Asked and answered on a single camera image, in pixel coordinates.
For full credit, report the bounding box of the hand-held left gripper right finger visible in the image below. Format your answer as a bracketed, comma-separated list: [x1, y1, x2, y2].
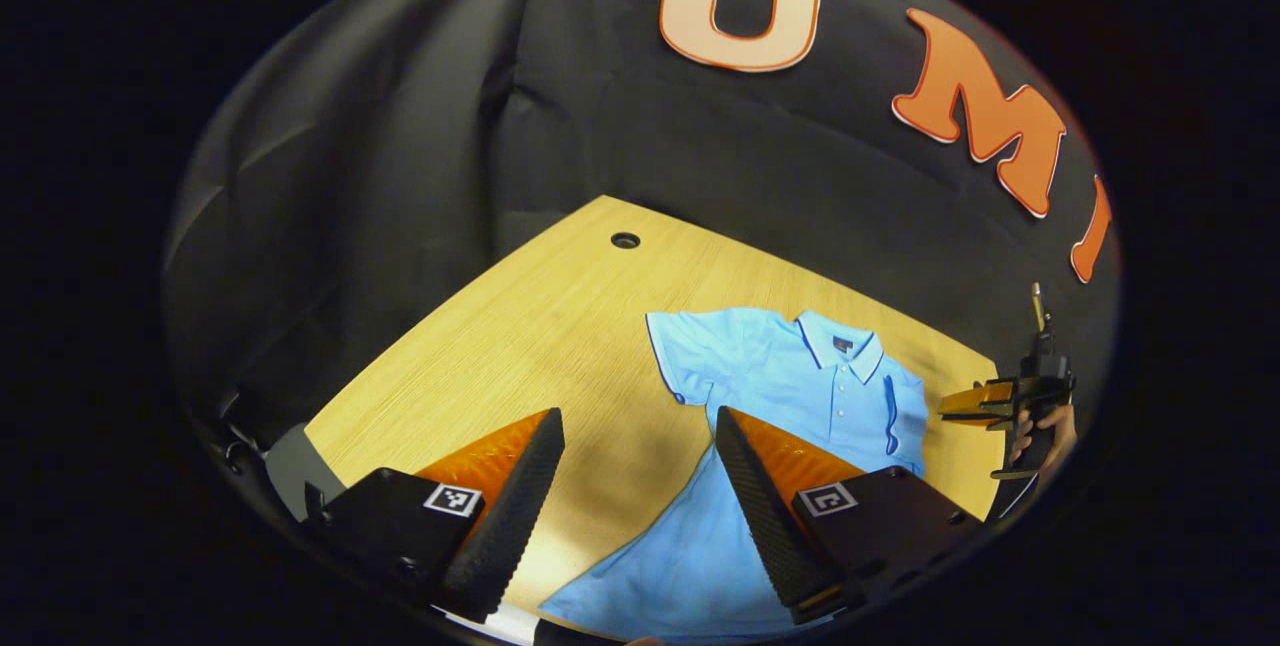
[714, 406, 986, 627]

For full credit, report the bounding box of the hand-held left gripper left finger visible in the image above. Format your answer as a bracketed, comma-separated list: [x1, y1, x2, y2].
[300, 408, 567, 625]

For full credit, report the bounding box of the light blue T-shirt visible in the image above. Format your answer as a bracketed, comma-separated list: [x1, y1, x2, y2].
[540, 306, 931, 639]

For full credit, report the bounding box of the black backdrop cloth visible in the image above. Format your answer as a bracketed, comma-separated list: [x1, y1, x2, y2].
[165, 0, 1121, 447]

